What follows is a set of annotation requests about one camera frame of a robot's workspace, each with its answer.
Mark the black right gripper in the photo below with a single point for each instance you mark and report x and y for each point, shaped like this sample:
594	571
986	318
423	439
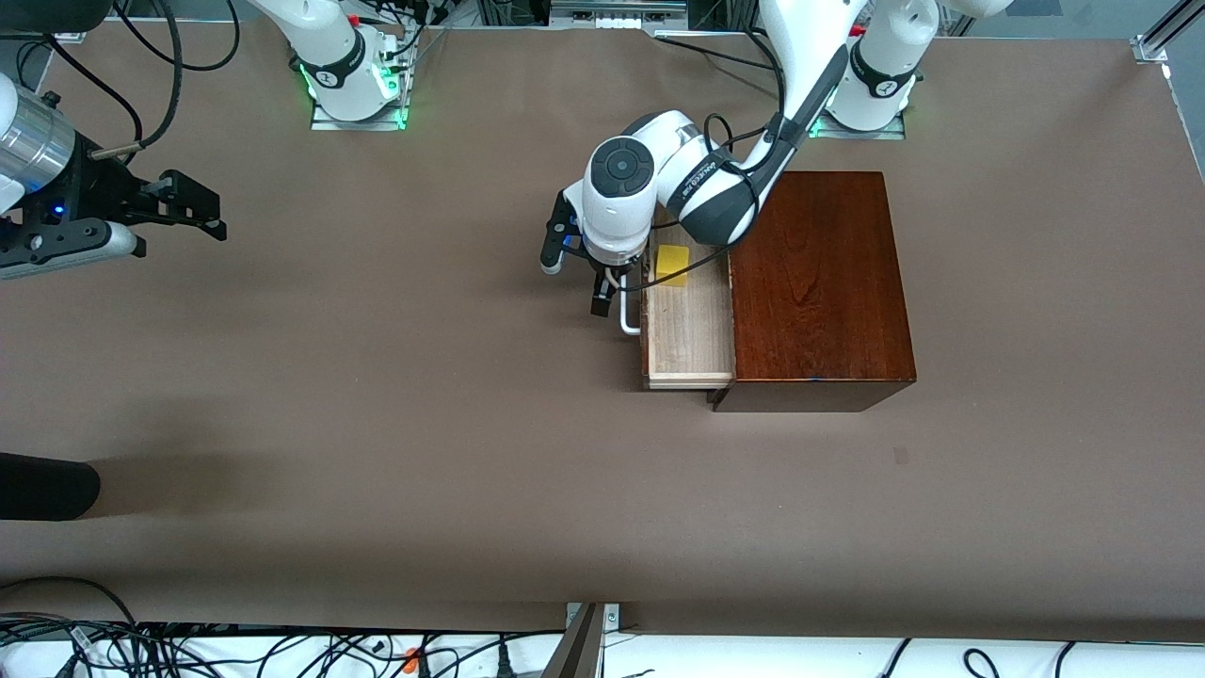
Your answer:
97	184

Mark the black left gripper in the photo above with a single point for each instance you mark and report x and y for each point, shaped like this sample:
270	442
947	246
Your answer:
601	287

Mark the yellow cube block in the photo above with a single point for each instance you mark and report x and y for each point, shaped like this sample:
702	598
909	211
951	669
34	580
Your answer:
672	266

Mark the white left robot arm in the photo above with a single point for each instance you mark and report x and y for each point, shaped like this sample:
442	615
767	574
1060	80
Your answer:
617	217

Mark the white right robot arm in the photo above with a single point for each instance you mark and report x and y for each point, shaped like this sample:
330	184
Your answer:
329	47

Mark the dark wooden drawer cabinet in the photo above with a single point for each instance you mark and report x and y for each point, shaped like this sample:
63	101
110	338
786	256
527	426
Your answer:
819	282

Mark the brown paper table cover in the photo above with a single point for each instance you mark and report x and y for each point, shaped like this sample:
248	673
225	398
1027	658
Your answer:
471	490

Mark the white power strip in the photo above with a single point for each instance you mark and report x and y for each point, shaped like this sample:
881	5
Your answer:
617	23

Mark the black rounded cylinder object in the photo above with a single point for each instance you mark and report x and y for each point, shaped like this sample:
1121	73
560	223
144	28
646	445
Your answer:
47	487

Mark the grey metal bar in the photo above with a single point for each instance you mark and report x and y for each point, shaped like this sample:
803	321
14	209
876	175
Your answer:
574	650

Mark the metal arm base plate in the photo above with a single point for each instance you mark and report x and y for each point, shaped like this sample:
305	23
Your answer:
325	122
894	132

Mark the aluminium frame profile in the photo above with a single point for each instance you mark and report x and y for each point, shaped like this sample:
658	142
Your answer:
71	37
1150	45

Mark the metal bracket plate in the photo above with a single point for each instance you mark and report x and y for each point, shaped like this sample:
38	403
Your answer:
612	617

